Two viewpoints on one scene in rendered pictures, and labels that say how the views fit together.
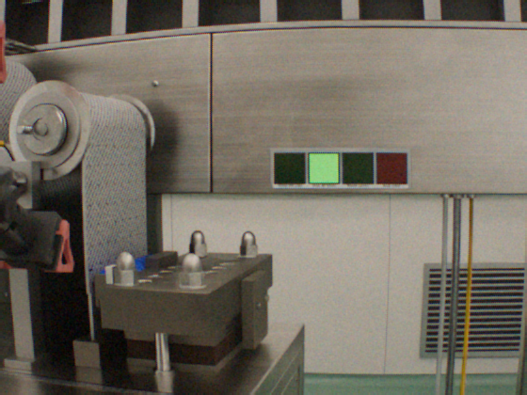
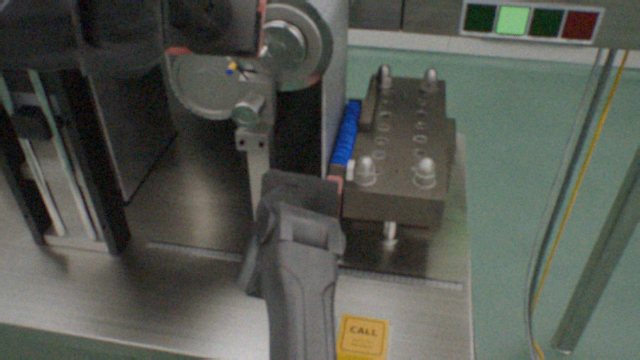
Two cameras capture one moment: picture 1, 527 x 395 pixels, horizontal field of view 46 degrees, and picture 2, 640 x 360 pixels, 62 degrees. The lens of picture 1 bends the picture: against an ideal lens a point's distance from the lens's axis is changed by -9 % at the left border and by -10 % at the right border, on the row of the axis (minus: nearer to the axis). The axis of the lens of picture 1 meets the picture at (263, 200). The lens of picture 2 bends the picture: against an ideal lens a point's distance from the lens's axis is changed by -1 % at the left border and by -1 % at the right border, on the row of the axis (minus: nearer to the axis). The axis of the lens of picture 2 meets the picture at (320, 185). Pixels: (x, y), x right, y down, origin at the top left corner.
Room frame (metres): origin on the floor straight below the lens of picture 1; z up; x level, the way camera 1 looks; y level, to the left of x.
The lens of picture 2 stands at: (0.22, 0.29, 1.57)
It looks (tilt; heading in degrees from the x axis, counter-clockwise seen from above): 39 degrees down; 358
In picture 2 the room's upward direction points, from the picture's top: straight up
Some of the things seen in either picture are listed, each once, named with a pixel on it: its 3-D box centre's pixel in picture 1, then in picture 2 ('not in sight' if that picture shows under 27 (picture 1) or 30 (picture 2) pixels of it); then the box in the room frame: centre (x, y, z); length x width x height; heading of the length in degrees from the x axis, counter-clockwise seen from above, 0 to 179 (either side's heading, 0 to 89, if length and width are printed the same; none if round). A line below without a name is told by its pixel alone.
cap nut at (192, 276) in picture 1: (192, 270); (425, 170); (0.90, 0.10, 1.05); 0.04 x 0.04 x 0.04
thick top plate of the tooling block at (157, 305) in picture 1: (198, 286); (401, 140); (1.07, 0.11, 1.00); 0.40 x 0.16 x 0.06; 168
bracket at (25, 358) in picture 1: (19, 265); (260, 169); (0.92, 0.36, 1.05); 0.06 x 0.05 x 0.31; 168
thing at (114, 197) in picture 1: (118, 224); (335, 97); (1.06, 0.23, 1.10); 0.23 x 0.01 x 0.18; 168
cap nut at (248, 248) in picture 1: (248, 244); (430, 78); (1.22, 0.03, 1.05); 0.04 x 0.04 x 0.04
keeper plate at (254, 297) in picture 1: (256, 308); (448, 155); (1.07, 0.01, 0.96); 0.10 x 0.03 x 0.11; 168
